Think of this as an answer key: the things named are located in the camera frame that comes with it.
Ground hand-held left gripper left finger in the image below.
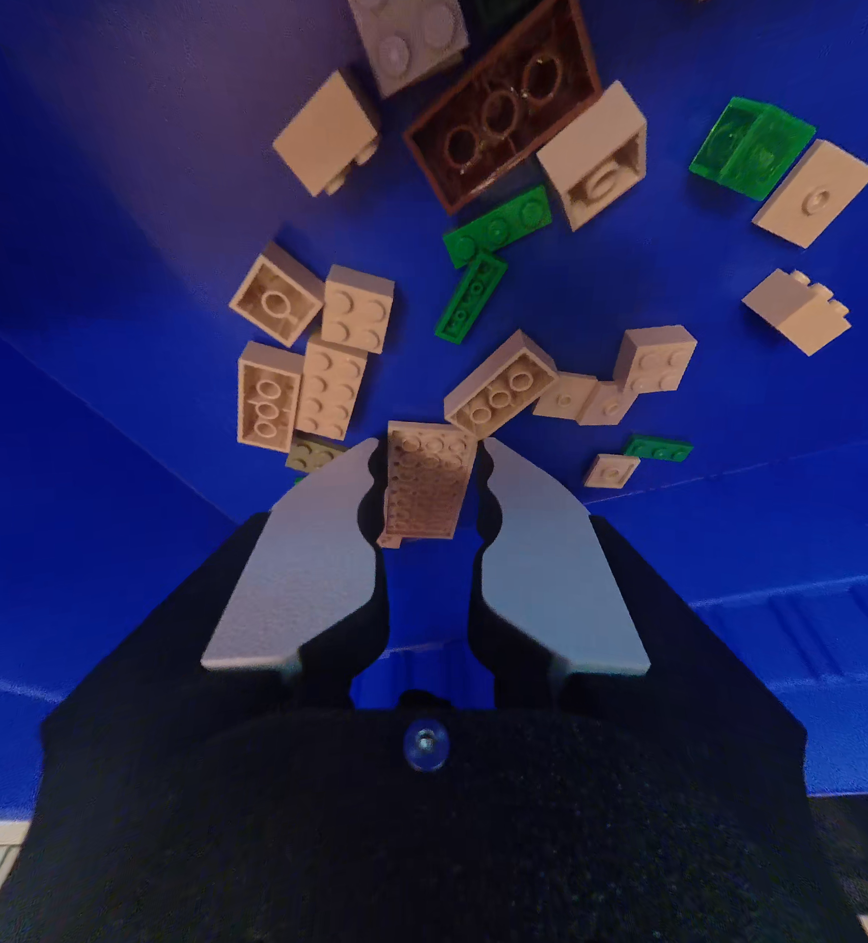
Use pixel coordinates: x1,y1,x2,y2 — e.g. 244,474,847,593
199,438,391,688

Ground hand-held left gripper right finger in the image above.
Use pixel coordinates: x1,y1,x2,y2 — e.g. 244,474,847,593
468,438,651,688

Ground wide tan studded plate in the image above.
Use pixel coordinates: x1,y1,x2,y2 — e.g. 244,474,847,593
378,421,477,550

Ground blue plastic bin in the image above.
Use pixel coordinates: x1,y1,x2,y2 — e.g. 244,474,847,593
0,0,868,822

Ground olive flat plate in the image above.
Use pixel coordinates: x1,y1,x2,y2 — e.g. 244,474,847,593
285,435,350,472

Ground green flat plate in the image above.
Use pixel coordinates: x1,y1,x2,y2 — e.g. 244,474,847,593
434,249,510,346
621,435,694,464
443,184,553,270

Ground heap of tan bricks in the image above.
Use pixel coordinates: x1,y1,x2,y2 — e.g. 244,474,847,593
227,70,868,491

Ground brown long brick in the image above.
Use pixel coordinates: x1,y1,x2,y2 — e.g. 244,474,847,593
403,0,603,216

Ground clear green tile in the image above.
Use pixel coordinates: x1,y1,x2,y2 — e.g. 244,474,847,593
689,96,818,201

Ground grey square brick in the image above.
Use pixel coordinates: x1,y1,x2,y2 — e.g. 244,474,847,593
347,0,470,99

